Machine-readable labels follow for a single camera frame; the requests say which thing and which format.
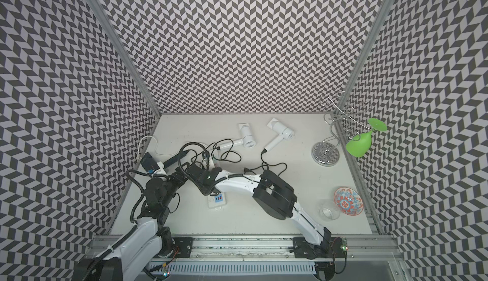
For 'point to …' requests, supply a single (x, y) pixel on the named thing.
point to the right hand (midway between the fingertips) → (212, 174)
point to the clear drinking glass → (329, 210)
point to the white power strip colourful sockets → (216, 200)
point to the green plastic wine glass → (359, 144)
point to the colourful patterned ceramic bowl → (348, 201)
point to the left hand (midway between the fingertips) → (185, 168)
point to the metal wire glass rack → (343, 123)
